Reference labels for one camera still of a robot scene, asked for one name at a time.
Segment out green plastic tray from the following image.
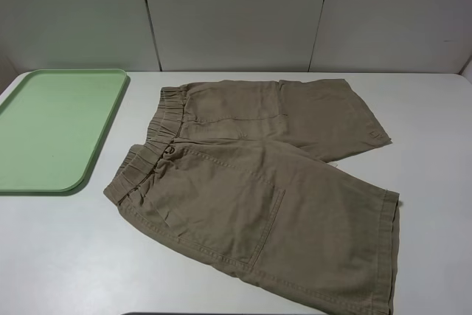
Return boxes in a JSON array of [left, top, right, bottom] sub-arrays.
[[1, 69, 128, 194]]

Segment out khaki shorts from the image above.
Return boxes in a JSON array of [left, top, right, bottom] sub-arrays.
[[104, 79, 399, 314]]

